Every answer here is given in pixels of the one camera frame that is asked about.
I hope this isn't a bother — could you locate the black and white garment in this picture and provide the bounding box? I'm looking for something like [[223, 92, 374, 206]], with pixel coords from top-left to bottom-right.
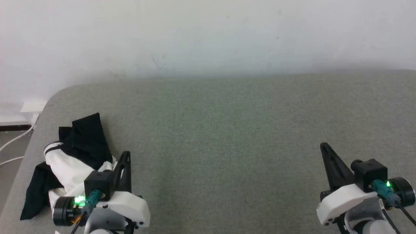
[[20, 113, 118, 221]]

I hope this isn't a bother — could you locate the grey-green fabric sofa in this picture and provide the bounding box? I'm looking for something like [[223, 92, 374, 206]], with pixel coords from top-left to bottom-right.
[[0, 70, 416, 234]]

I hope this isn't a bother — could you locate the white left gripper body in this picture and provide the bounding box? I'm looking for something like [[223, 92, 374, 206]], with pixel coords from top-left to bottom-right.
[[94, 191, 151, 228]]

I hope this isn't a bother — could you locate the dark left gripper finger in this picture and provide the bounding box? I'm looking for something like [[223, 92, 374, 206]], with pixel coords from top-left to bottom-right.
[[112, 151, 132, 192]]

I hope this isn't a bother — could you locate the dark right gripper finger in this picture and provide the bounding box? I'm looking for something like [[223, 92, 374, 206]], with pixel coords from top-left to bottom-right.
[[320, 142, 355, 191]]

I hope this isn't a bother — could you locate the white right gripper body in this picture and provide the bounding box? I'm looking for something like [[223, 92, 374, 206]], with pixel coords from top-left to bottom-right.
[[317, 183, 380, 226]]

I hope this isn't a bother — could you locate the white wall socket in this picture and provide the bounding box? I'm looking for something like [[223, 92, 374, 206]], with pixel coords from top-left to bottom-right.
[[20, 101, 47, 113]]

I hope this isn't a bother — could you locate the teal-plug right gripper cable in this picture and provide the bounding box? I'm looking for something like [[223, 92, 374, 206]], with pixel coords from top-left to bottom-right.
[[371, 180, 416, 227]]

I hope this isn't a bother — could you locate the teal-plug left gripper cable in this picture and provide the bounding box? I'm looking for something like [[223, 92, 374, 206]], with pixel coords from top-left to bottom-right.
[[70, 190, 102, 234]]

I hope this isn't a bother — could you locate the black skirting strip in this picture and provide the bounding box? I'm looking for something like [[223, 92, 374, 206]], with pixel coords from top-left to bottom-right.
[[0, 124, 32, 132]]

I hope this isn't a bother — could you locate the teal-plug gripper cable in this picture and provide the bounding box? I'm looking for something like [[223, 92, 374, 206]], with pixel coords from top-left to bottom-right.
[[70, 190, 102, 234], [371, 180, 416, 227]]

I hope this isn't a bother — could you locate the white power cable with plug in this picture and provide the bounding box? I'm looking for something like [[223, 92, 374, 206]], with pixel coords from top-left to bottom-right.
[[0, 114, 40, 152]]

